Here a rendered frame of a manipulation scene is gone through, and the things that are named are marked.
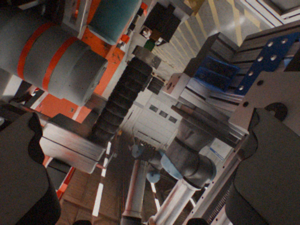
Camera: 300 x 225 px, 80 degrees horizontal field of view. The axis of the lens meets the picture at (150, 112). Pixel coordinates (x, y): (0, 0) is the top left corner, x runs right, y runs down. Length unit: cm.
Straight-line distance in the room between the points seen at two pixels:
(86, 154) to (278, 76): 28
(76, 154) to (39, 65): 20
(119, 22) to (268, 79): 40
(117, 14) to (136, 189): 75
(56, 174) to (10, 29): 28
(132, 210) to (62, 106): 58
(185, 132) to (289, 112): 51
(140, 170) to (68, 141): 72
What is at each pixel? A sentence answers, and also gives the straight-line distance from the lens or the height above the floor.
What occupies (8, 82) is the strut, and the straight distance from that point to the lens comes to 49.
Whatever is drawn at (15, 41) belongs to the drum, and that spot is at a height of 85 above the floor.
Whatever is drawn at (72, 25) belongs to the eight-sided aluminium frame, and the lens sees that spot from 70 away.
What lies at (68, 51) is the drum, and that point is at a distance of 40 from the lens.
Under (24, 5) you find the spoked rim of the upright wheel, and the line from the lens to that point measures 62.
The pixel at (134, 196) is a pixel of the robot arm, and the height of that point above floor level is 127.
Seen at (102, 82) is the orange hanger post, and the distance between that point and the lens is 280.
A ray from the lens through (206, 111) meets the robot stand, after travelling 69.
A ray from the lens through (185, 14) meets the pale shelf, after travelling 88.
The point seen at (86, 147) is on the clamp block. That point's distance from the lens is 28.
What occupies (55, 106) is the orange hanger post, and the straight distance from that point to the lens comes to 91.
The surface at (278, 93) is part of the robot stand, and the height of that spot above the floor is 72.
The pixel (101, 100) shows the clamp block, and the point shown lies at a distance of 60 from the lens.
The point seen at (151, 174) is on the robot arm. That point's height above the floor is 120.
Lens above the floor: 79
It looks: 6 degrees up
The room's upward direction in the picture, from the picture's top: 149 degrees counter-clockwise
